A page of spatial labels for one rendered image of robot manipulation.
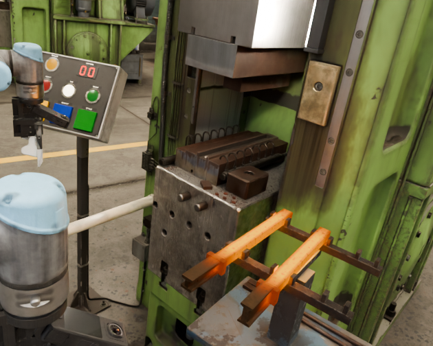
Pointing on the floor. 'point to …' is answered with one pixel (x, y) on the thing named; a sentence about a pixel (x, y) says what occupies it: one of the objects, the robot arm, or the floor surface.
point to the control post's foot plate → (95, 306)
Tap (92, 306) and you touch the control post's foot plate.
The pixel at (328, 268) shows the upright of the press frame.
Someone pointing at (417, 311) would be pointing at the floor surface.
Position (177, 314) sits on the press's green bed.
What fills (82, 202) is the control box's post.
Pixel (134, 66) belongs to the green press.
